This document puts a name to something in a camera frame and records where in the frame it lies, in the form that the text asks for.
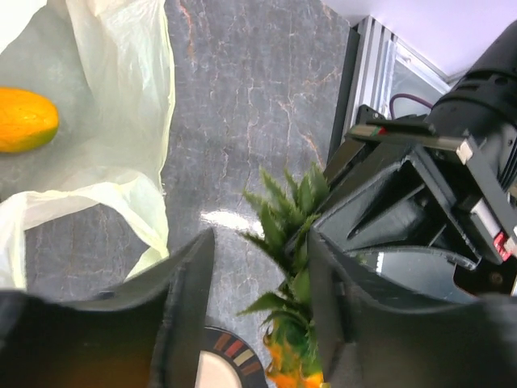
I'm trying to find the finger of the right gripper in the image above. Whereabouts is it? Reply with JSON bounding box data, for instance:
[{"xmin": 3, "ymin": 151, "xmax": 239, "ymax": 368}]
[{"xmin": 323, "ymin": 139, "xmax": 373, "ymax": 190}]

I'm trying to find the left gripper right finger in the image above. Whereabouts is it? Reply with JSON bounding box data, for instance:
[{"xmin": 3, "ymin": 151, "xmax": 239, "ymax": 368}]
[{"xmin": 307, "ymin": 230, "xmax": 516, "ymax": 387}]

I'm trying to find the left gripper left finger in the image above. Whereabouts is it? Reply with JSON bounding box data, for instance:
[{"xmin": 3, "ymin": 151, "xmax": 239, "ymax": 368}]
[{"xmin": 1, "ymin": 229, "xmax": 215, "ymax": 387}]

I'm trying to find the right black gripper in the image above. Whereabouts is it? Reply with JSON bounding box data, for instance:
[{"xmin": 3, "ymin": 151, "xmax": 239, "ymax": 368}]
[{"xmin": 313, "ymin": 24, "xmax": 516, "ymax": 293}]

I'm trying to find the fake pineapple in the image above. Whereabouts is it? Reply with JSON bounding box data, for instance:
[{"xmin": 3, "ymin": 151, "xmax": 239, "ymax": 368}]
[{"xmin": 241, "ymin": 164, "xmax": 330, "ymax": 387}]

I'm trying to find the fake mango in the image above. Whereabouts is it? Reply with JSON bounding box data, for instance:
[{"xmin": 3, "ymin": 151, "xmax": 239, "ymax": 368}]
[{"xmin": 1, "ymin": 86, "xmax": 59, "ymax": 154}]

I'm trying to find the light green plastic bag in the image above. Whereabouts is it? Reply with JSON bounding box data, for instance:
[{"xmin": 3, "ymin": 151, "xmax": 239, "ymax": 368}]
[{"xmin": 1, "ymin": 1, "xmax": 175, "ymax": 289}]

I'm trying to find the dark rimmed ceramic plate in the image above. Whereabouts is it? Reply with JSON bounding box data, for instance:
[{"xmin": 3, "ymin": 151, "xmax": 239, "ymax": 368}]
[{"xmin": 195, "ymin": 326, "xmax": 268, "ymax": 388}]

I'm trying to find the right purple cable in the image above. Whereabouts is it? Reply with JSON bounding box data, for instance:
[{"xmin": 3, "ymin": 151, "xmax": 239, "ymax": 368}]
[{"xmin": 387, "ymin": 92, "xmax": 435, "ymax": 120}]

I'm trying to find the aluminium front rail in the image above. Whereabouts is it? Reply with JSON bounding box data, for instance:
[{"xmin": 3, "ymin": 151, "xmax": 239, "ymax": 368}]
[{"xmin": 330, "ymin": 15, "xmax": 457, "ymax": 150}]

